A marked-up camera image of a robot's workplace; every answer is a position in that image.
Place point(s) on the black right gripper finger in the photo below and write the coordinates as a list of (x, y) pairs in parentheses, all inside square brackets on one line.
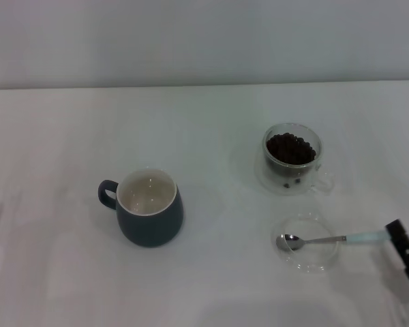
[(400, 238)]

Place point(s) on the dark blue ceramic mug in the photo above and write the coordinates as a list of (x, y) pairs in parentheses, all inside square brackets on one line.
[(150, 228)]

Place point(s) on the double-walled glass cup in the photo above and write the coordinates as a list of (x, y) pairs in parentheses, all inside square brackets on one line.
[(293, 177)]

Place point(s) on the coffee bean pile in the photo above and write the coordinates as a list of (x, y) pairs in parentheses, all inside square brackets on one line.
[(289, 148)]

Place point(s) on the clear glass saucer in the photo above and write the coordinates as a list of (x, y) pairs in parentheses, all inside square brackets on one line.
[(310, 259)]

